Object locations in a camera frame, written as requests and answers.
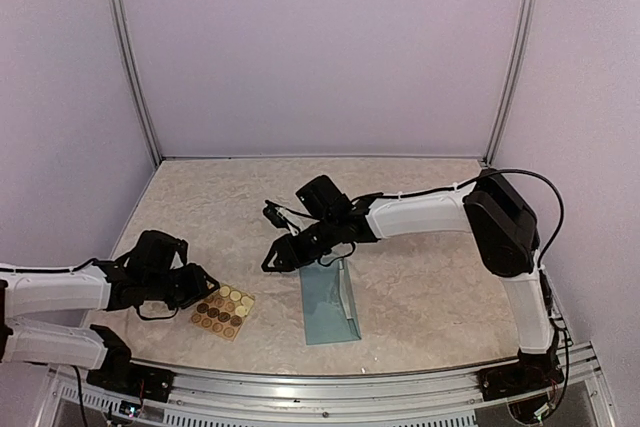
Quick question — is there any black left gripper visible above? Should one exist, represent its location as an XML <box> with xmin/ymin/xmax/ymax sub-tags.
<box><xmin>145</xmin><ymin>262</ymin><xmax>219</xmax><ymax>310</ymax></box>

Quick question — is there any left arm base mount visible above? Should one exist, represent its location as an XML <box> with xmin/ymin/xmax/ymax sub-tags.
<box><xmin>86</xmin><ymin>324</ymin><xmax>175</xmax><ymax>403</ymax></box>

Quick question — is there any left aluminium frame post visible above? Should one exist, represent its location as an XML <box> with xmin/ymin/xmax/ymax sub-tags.
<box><xmin>108</xmin><ymin>0</ymin><xmax>164</xmax><ymax>169</ymax></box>

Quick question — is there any aluminium front rail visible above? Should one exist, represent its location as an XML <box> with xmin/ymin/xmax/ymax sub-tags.
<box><xmin>47</xmin><ymin>341</ymin><xmax>601</xmax><ymax>427</ymax></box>

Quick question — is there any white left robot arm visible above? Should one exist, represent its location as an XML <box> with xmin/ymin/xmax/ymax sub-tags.
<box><xmin>1</xmin><ymin>230</ymin><xmax>220</xmax><ymax>392</ymax></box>

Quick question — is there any round sticker seal sheet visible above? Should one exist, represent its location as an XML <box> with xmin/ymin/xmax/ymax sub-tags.
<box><xmin>189</xmin><ymin>284</ymin><xmax>255</xmax><ymax>342</ymax></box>

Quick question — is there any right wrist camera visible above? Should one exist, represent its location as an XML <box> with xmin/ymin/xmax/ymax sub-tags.
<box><xmin>262</xmin><ymin>200</ymin><xmax>315</xmax><ymax>236</ymax></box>

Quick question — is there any aluminium frame post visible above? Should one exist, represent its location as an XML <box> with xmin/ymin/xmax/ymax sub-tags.
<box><xmin>483</xmin><ymin>0</ymin><xmax>536</xmax><ymax>166</ymax></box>
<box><xmin>108</xmin><ymin>0</ymin><xmax>164</xmax><ymax>169</ymax></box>

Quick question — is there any teal blue envelope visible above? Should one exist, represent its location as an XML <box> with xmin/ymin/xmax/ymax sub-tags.
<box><xmin>299</xmin><ymin>259</ymin><xmax>362</xmax><ymax>346</ymax></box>

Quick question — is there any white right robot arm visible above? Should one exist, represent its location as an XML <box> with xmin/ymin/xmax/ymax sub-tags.
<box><xmin>261</xmin><ymin>168</ymin><xmax>558</xmax><ymax>391</ymax></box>

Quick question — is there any right aluminium frame post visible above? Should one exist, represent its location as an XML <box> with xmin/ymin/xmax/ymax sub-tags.
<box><xmin>483</xmin><ymin>0</ymin><xmax>536</xmax><ymax>166</ymax></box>

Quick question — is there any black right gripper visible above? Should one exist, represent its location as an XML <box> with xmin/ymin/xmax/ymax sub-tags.
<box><xmin>260</xmin><ymin>216</ymin><xmax>339</xmax><ymax>272</ymax></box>

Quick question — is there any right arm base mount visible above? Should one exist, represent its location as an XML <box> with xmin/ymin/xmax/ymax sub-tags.
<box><xmin>477</xmin><ymin>347</ymin><xmax>565</xmax><ymax>401</ymax></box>

